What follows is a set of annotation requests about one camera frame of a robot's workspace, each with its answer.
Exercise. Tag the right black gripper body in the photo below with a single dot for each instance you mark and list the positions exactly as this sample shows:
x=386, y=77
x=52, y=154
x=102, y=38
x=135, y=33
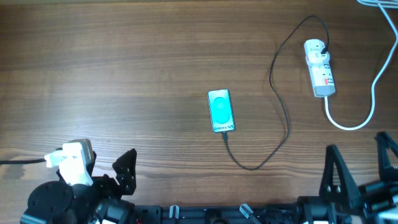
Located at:
x=359, y=194

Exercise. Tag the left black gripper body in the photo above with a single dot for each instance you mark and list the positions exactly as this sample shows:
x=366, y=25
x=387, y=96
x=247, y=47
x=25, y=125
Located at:
x=109, y=182

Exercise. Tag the blue Galaxy smartphone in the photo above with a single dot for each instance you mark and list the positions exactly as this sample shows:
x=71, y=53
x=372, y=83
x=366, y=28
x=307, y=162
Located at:
x=221, y=113

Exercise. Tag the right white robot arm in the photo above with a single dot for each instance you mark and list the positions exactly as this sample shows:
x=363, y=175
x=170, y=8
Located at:
x=315, y=209

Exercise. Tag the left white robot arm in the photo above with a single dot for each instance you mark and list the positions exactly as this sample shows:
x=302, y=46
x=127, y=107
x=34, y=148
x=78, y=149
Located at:
x=60, y=202

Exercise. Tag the white charger plug adapter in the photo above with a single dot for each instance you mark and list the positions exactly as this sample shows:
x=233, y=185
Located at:
x=315, y=57

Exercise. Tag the white power strip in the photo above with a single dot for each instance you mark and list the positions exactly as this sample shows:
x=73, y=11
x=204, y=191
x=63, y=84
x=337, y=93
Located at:
x=323, y=84

